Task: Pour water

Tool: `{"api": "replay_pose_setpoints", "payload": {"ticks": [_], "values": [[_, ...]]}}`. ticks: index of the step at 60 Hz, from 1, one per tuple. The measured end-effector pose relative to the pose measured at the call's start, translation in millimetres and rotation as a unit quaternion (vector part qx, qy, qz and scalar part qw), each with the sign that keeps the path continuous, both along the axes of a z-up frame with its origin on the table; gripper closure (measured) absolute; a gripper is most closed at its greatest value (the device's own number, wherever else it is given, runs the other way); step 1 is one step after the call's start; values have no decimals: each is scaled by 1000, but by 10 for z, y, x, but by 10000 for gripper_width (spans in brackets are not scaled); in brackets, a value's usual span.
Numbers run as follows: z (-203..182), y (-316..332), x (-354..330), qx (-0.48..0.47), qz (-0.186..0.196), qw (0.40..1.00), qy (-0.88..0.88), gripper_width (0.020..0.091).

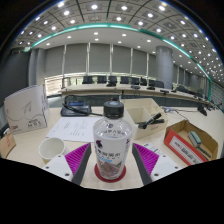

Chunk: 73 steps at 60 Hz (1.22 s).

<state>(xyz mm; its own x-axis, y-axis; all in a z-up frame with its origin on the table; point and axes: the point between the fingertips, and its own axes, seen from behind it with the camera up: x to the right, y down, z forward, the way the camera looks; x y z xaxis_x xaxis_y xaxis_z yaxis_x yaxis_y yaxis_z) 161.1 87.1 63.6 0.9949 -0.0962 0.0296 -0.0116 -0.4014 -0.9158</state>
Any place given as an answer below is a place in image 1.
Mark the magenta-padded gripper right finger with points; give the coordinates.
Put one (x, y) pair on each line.
(146, 158)

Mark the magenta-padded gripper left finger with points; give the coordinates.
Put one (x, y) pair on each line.
(77, 158)

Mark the clear black-capped drink bottle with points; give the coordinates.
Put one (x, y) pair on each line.
(112, 140)

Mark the small flat white pack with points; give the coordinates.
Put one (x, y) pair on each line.
(153, 149)

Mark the flat round red coaster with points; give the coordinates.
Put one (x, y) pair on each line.
(97, 174)

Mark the yellow and white mug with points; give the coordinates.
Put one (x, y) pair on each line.
(51, 148)

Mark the white printed paper sheet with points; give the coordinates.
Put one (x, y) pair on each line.
(75, 128)

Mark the cardboard box with red side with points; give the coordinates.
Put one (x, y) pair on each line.
(180, 146)

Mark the black tool in white box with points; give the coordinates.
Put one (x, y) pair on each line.
(150, 120)

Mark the white open divided box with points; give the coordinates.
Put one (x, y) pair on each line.
(140, 116)

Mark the black desk device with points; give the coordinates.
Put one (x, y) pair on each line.
(75, 110)

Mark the grey-green hand tool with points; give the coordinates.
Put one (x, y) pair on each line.
(195, 138)

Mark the large white carton box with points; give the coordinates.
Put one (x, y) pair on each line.
(25, 110)

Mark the black tabletop microphone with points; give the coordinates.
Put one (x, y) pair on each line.
(202, 110)

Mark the long curved conference desk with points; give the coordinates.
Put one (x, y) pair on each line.
(100, 87)

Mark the row of black office chairs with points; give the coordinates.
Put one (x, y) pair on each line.
(112, 80)

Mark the group of ceiling lights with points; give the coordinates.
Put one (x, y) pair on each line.
(94, 6)

